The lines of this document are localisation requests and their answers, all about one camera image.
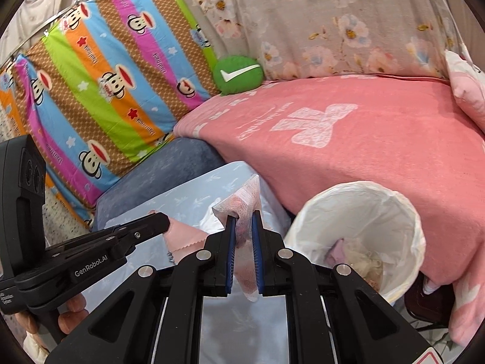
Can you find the dark stool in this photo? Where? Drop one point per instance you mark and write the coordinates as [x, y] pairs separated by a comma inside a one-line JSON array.
[[428, 307]]

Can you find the white pink pillow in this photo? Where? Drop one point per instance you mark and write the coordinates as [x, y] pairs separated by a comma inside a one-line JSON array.
[[470, 91]]

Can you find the white lined trash bin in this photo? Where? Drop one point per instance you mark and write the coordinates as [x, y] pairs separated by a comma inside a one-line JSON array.
[[379, 212]]

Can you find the pink blanket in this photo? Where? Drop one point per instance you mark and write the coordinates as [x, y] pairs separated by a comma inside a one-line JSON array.
[[341, 151]]

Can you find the blue grey cushion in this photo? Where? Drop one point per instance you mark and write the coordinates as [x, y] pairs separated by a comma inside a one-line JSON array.
[[159, 174]]

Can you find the colourful monkey print pillow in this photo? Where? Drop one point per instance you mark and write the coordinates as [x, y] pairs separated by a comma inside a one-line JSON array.
[[113, 83]]

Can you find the mauve satin cloth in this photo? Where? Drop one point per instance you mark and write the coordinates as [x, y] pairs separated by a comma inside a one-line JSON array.
[[336, 252]]

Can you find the pink white mesh packet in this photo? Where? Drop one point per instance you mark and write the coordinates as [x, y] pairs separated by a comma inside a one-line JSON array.
[[246, 197]]

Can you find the clear plastic bag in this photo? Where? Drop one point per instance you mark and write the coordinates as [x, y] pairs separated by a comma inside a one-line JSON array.
[[276, 212]]

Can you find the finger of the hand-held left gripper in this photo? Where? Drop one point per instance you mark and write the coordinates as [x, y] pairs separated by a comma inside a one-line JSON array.
[[94, 258]]

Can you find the person's left hand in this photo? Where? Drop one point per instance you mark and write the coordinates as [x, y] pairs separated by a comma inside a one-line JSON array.
[[74, 313]]

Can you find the green round cushion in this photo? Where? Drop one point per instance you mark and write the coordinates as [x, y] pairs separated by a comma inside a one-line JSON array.
[[242, 85]]

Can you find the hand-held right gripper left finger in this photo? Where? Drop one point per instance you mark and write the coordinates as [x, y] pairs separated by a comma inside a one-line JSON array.
[[229, 254]]

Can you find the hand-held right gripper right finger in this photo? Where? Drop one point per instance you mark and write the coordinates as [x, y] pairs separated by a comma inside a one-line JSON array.
[[257, 254]]

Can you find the beige tulle mesh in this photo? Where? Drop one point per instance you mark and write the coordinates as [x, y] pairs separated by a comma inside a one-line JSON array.
[[363, 261]]

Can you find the light blue printed tablecloth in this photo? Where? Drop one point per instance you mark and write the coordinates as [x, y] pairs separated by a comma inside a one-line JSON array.
[[197, 197]]

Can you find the pale pink cloth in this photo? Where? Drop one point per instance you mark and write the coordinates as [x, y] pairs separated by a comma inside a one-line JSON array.
[[182, 235]]

